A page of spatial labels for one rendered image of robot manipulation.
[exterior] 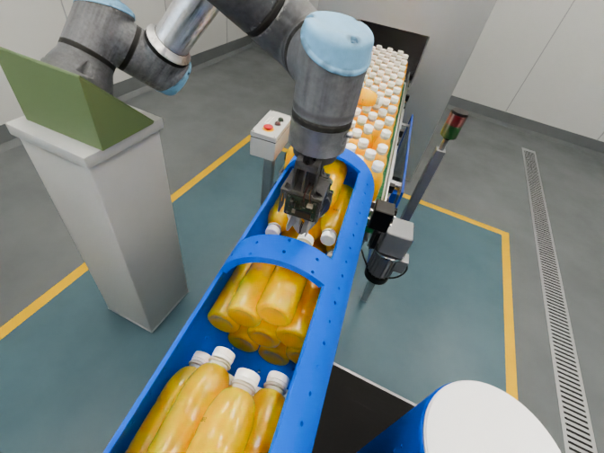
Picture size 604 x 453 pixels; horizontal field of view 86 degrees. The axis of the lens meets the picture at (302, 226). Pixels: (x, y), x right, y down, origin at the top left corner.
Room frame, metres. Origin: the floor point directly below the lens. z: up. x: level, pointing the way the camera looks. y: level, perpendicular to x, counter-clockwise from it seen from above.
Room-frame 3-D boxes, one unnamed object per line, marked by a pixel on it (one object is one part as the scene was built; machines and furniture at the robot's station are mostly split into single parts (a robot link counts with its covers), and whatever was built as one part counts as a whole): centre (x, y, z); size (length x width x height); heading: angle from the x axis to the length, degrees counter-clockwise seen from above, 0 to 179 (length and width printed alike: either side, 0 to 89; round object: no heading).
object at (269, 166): (1.13, 0.19, 0.50); 0.04 x 0.04 x 1.00; 81
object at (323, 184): (0.44, 0.00, 1.38); 0.09 x 0.08 x 0.12; 171
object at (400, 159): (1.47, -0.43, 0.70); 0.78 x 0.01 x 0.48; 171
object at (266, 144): (1.13, 0.19, 1.05); 0.20 x 0.10 x 0.10; 171
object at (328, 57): (0.45, 0.01, 1.55); 0.10 x 0.09 x 0.12; 29
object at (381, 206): (0.90, -0.27, 0.95); 0.10 x 0.07 x 0.10; 81
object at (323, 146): (0.45, 0.00, 1.46); 0.10 x 0.09 x 0.05; 81
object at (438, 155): (1.21, -0.48, 0.55); 0.04 x 0.04 x 1.10; 81
